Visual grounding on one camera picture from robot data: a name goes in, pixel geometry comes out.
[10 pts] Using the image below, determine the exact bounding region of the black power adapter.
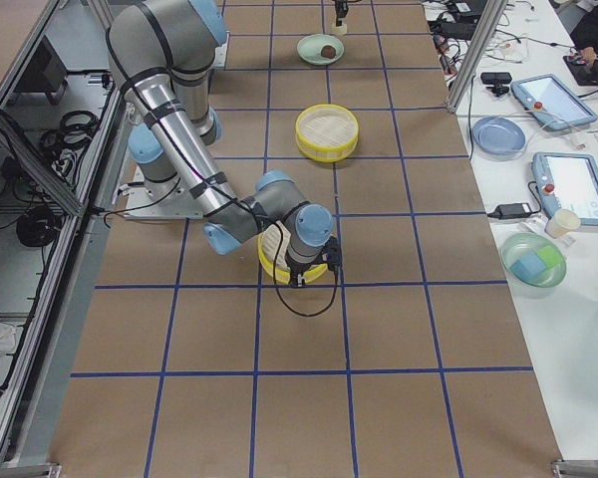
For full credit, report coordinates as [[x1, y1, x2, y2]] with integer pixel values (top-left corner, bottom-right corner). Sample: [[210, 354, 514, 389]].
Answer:
[[487, 202, 541, 220]]

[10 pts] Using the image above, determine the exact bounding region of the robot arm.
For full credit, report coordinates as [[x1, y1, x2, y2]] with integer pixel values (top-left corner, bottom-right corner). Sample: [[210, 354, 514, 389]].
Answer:
[[106, 1, 342, 288]]

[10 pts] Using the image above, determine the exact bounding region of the yellow bamboo steamer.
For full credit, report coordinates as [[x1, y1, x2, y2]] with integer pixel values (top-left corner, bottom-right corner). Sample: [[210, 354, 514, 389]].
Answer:
[[295, 104, 360, 163], [256, 226, 329, 283]]

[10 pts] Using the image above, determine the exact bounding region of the far blue teach pendant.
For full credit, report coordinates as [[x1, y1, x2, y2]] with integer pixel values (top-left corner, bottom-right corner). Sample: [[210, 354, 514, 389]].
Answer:
[[510, 74, 598, 130]]

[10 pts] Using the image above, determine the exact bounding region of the light green plate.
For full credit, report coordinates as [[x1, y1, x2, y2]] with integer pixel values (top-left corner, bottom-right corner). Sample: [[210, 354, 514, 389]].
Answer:
[[296, 34, 345, 66]]

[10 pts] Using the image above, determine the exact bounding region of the black braided cable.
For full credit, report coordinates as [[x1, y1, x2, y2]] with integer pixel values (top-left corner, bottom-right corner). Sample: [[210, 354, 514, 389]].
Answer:
[[271, 221, 341, 318]]

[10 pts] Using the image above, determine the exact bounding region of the blue teach pendant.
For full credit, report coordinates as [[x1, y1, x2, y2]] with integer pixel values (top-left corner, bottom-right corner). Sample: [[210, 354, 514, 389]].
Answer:
[[510, 74, 598, 130], [531, 152, 598, 226]]

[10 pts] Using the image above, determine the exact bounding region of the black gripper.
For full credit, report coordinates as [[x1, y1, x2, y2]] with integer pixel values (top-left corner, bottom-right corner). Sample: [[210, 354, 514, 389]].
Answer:
[[286, 236, 342, 288], [333, 0, 350, 25]]

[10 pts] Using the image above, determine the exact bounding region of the green bowl with sponges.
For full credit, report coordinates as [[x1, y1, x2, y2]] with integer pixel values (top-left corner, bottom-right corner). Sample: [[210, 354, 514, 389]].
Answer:
[[499, 233, 567, 288]]

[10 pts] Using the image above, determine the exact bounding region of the near blue teach pendant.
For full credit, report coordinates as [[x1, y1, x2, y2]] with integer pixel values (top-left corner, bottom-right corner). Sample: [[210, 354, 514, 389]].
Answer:
[[531, 152, 598, 226]]

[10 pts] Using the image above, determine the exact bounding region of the black webcam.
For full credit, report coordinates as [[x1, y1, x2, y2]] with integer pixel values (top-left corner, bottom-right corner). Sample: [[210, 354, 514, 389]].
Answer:
[[480, 72, 512, 98]]

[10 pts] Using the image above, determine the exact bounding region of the white steamed bun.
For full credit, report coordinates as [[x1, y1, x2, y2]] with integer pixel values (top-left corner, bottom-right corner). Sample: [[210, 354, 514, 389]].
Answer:
[[331, 22, 348, 36]]

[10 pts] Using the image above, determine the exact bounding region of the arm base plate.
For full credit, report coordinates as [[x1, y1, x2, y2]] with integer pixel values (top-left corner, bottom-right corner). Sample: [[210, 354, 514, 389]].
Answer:
[[124, 165, 203, 220]]

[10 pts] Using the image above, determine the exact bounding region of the paper cup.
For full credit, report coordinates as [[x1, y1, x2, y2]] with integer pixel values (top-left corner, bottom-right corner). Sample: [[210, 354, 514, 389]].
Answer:
[[544, 209, 581, 239]]

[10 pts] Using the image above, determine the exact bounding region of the brown steamed bun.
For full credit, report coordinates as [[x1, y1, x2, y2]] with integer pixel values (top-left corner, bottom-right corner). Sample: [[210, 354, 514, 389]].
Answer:
[[320, 45, 337, 59]]

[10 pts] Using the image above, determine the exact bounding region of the aluminium frame post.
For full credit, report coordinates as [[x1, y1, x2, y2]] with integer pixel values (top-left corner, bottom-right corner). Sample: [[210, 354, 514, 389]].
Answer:
[[446, 0, 507, 114]]

